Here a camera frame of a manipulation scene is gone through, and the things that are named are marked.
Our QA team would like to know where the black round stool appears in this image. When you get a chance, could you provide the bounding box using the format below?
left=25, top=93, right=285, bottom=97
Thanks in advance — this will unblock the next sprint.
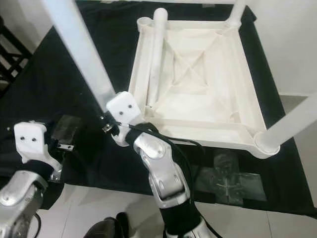
left=0, top=17, right=33, bottom=95

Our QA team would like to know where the silver robot left leg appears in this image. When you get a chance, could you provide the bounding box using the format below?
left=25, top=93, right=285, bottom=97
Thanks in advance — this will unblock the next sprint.
left=83, top=212, right=130, bottom=238

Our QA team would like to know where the clear plastic bag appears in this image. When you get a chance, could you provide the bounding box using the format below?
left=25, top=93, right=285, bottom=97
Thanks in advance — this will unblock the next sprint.
left=52, top=115, right=80, bottom=147
left=193, top=151, right=268, bottom=207

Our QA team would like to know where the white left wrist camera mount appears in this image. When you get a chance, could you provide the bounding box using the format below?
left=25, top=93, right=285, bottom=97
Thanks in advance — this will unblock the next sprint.
left=13, top=120, right=60, bottom=172

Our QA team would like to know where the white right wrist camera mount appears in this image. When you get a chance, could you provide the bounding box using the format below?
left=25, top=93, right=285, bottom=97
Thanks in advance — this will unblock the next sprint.
left=105, top=91, right=145, bottom=147

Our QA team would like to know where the black tablecloth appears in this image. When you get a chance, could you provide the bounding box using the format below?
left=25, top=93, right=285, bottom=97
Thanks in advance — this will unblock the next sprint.
left=0, top=0, right=317, bottom=220

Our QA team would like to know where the white plastic children table top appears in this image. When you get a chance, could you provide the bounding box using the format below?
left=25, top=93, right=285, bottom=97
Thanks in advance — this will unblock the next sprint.
left=106, top=16, right=286, bottom=160

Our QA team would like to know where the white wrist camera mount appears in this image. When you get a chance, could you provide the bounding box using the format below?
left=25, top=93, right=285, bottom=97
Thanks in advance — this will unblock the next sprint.
left=13, top=120, right=60, bottom=172
left=105, top=91, right=145, bottom=147

